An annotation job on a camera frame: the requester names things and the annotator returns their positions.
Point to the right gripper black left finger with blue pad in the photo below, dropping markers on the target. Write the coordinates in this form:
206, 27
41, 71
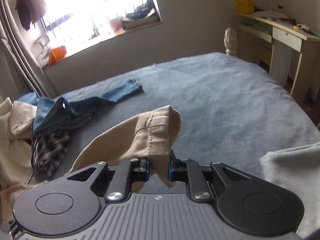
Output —
114, 182

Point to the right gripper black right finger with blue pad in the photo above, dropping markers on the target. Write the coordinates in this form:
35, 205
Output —
203, 183

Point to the beige trousers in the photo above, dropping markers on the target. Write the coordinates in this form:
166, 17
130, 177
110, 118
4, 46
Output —
149, 135

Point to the dark clothes on windowsill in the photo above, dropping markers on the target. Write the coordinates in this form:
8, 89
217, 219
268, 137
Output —
143, 15

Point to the grey blue bed sheet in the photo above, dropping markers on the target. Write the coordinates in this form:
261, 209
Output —
231, 111

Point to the black white plaid shirt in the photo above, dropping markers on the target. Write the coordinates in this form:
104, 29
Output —
48, 152

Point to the teal blue garment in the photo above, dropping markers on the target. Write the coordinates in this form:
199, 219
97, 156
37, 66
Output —
62, 114

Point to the light grey blanket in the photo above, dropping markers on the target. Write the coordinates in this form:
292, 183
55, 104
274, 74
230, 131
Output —
297, 169

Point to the cream knitted sweater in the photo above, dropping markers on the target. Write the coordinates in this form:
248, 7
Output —
16, 170

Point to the orange box on windowsill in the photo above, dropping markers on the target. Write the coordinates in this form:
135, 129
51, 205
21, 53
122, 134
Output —
57, 54

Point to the bedpost pinecone finial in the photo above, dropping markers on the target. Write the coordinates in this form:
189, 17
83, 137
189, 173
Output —
231, 42

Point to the grey curtain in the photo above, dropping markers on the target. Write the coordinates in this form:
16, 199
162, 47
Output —
28, 75

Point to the cream wooden desk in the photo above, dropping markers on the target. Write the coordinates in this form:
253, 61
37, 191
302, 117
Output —
277, 42

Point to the brown hanging garment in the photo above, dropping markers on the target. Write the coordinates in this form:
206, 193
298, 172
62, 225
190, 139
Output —
30, 11

